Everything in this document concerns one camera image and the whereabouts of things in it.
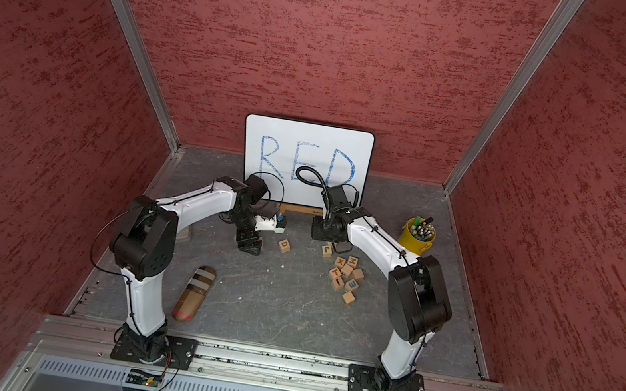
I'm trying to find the wooden block letter D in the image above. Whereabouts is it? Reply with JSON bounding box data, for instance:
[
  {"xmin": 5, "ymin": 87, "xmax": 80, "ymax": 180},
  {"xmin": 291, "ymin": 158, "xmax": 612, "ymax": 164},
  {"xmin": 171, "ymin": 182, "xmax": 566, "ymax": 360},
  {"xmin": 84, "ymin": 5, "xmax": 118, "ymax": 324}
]
[{"xmin": 279, "ymin": 240, "xmax": 291, "ymax": 253}]

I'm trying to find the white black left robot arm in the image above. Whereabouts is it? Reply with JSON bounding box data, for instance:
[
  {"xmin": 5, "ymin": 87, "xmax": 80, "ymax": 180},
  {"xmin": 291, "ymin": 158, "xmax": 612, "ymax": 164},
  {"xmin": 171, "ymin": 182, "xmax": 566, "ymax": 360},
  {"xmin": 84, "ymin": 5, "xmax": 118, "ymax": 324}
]
[{"xmin": 109, "ymin": 175, "xmax": 269, "ymax": 365}]

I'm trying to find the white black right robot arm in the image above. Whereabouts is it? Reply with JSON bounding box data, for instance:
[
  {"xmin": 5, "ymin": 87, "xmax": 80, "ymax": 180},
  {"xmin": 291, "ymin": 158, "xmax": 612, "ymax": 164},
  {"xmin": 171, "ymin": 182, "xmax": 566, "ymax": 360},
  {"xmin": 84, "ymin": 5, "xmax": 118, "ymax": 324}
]
[{"xmin": 311, "ymin": 182, "xmax": 453, "ymax": 391}]

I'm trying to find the wooden block letter X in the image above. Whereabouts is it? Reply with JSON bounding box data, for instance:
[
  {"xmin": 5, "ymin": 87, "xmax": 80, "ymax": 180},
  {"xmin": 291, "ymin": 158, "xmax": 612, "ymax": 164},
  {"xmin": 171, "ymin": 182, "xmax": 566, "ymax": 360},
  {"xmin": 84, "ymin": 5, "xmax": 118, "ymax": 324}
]
[{"xmin": 335, "ymin": 256, "xmax": 347, "ymax": 268}]

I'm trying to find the wooden block letter M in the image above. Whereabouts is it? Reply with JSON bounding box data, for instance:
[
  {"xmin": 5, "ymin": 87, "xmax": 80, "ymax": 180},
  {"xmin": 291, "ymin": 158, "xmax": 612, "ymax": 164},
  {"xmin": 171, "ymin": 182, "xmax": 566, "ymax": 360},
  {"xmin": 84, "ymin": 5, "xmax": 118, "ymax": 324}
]
[{"xmin": 347, "ymin": 256, "xmax": 359, "ymax": 269}]

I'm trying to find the wooden block red letter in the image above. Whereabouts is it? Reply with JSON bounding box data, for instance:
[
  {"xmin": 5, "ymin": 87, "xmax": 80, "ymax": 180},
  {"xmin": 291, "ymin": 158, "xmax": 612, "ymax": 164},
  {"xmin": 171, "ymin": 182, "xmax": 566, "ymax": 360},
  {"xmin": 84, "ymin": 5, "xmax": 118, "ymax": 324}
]
[{"xmin": 329, "ymin": 267, "xmax": 342, "ymax": 279}]

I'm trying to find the wooden block blue letter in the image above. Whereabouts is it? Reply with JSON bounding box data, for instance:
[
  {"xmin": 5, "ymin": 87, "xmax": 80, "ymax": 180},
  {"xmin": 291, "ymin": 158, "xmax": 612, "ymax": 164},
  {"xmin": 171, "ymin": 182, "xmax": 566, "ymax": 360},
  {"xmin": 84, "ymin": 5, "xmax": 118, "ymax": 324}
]
[{"xmin": 345, "ymin": 279, "xmax": 359, "ymax": 293}]

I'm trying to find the plain wooden block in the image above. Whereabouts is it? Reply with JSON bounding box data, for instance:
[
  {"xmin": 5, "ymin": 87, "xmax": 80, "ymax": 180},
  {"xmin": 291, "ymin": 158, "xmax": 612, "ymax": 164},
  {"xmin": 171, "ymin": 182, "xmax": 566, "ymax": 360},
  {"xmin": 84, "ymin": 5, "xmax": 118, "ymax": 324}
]
[
  {"xmin": 351, "ymin": 268, "xmax": 365, "ymax": 283},
  {"xmin": 341, "ymin": 264, "xmax": 354, "ymax": 277}
]

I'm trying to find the plain wooden block right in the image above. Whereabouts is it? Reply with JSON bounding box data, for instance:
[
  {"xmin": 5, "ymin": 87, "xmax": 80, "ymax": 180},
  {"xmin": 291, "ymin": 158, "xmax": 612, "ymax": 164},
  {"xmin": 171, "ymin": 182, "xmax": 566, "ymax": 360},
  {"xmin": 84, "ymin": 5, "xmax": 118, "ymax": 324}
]
[{"xmin": 351, "ymin": 268, "xmax": 365, "ymax": 283}]

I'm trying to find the beige whiteboard eraser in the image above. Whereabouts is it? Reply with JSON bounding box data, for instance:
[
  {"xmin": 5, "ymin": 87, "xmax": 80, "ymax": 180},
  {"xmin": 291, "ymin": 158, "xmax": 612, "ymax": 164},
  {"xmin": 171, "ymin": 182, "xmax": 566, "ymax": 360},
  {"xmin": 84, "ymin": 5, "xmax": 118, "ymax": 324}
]
[{"xmin": 175, "ymin": 226, "xmax": 192, "ymax": 243}]

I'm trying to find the wooden block nearest front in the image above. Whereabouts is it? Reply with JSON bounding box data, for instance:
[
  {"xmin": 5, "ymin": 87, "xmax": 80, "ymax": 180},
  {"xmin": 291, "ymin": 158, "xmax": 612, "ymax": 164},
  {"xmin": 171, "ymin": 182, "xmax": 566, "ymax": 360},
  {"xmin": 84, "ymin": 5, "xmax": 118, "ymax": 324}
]
[{"xmin": 342, "ymin": 292, "xmax": 356, "ymax": 305}]

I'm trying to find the white dry-erase board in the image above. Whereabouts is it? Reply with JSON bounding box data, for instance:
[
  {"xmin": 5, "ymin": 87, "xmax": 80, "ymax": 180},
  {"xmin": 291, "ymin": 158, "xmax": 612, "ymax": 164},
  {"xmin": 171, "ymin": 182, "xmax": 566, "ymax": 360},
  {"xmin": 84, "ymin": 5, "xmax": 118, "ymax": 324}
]
[{"xmin": 243, "ymin": 114, "xmax": 375, "ymax": 209}]

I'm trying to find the yellow pen cup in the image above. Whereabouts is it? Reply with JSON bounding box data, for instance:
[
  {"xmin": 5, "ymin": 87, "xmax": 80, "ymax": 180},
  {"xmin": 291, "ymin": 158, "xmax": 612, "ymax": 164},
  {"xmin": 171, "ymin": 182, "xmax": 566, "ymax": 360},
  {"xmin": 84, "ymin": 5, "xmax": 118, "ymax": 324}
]
[{"xmin": 398, "ymin": 216, "xmax": 436, "ymax": 256}]

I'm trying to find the striped brown pencil case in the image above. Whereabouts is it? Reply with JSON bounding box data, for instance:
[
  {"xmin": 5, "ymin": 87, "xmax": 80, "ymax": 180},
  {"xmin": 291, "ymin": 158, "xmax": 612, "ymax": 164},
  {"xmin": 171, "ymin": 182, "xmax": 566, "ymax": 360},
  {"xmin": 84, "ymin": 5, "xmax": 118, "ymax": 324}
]
[{"xmin": 171, "ymin": 265, "xmax": 217, "ymax": 323}]

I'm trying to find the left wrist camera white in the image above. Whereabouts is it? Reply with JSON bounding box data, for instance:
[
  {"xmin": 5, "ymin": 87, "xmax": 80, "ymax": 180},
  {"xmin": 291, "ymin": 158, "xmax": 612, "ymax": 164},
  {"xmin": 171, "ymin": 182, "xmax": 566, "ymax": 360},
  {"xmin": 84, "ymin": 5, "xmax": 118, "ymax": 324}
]
[{"xmin": 255, "ymin": 214, "xmax": 287, "ymax": 234}]

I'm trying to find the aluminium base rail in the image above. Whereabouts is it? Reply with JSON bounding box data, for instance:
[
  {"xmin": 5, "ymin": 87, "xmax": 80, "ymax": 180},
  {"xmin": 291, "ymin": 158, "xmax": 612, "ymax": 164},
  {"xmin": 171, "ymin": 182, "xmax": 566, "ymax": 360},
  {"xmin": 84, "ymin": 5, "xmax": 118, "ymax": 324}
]
[{"xmin": 0, "ymin": 315, "xmax": 504, "ymax": 391}]

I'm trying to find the aluminium corner frame post right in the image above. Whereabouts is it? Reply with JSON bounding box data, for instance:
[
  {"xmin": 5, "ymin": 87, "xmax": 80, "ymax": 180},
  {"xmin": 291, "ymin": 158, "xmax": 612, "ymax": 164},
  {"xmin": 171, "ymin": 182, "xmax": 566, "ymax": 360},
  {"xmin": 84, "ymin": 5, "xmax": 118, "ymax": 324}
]
[{"xmin": 443, "ymin": 0, "xmax": 586, "ymax": 199}]

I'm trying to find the aluminium corner frame post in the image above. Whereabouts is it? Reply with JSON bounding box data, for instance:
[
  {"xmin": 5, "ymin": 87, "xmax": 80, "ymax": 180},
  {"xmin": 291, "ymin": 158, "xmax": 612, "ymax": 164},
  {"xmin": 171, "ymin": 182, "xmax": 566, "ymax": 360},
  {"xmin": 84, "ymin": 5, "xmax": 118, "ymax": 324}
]
[
  {"xmin": 109, "ymin": 0, "xmax": 181, "ymax": 154},
  {"xmin": 443, "ymin": 0, "xmax": 586, "ymax": 199}
]

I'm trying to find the aluminium corner frame post left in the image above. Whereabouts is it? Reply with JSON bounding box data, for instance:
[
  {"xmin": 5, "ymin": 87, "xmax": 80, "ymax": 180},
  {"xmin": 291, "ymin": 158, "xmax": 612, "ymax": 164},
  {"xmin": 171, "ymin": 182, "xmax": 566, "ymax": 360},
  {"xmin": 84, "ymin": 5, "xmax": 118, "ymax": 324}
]
[{"xmin": 109, "ymin": 0, "xmax": 181, "ymax": 154}]

